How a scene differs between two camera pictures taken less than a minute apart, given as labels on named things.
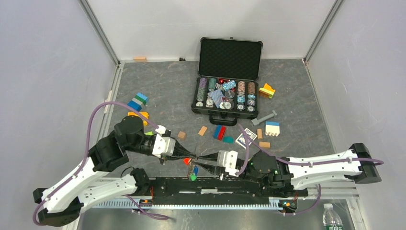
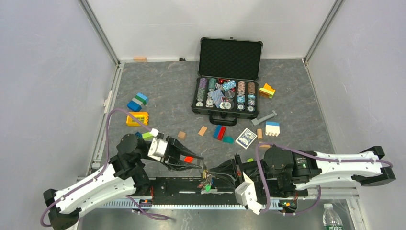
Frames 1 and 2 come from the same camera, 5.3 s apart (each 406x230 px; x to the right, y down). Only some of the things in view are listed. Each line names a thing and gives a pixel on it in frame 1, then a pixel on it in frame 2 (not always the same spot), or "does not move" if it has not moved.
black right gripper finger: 212,156 to 228,166
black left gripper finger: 170,157 to 178,167
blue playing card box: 241,140 does not move
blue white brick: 272,128 does not move
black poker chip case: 226,88 does not move
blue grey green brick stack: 136,103 does not move
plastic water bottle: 332,220 does not move
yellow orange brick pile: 266,91 does not move
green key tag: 193,177 to 208,187
